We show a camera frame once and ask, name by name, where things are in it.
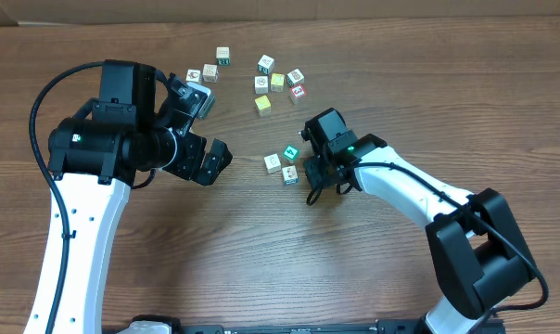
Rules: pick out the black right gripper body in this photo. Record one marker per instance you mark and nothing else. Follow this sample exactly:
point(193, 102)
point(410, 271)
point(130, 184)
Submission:
point(313, 168)

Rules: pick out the white block teal side top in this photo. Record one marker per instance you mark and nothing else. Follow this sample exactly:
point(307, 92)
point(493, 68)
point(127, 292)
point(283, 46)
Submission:
point(265, 65)

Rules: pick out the white block brown drawing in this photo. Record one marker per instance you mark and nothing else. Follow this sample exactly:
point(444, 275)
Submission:
point(261, 85)

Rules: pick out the white block snail picture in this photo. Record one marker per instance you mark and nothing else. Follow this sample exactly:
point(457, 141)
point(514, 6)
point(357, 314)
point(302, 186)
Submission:
point(272, 163)

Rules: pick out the white block green 21 side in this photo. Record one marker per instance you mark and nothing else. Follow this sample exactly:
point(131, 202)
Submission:
point(223, 55)

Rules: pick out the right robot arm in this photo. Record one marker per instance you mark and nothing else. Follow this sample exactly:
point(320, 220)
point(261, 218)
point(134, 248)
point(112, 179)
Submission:
point(479, 254)

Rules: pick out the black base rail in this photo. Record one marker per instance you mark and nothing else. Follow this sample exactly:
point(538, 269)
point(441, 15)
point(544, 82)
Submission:
point(164, 324)

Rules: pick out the red framed number block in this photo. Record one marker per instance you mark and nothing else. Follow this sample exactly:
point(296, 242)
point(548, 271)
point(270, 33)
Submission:
point(297, 93)

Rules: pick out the white block yellow sides bird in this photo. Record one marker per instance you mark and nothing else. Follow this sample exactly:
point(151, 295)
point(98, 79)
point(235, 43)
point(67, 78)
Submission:
point(193, 76)

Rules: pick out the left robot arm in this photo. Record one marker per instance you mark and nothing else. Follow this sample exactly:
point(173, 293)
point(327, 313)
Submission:
point(140, 121)

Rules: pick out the white block beside bird block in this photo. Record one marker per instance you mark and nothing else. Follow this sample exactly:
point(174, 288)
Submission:
point(210, 73)

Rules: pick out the yellow top block lower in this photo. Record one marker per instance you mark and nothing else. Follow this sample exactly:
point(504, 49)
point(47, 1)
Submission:
point(263, 105)

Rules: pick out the white block dark green side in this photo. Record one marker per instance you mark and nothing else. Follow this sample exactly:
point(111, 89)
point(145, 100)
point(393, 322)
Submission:
point(295, 77)

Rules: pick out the yellow top block upper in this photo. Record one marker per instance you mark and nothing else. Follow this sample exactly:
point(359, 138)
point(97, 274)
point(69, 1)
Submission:
point(277, 82)

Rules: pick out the white block blue side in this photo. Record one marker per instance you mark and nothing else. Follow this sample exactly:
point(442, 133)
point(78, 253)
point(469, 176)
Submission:
point(290, 175)

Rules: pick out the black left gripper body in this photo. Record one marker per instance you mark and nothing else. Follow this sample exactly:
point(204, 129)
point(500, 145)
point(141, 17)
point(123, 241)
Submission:
point(190, 154)

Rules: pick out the green block number four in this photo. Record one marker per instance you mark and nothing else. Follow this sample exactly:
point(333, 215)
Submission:
point(291, 154)

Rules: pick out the cardboard wall panel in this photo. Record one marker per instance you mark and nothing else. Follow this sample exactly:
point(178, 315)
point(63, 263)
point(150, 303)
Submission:
point(15, 12)

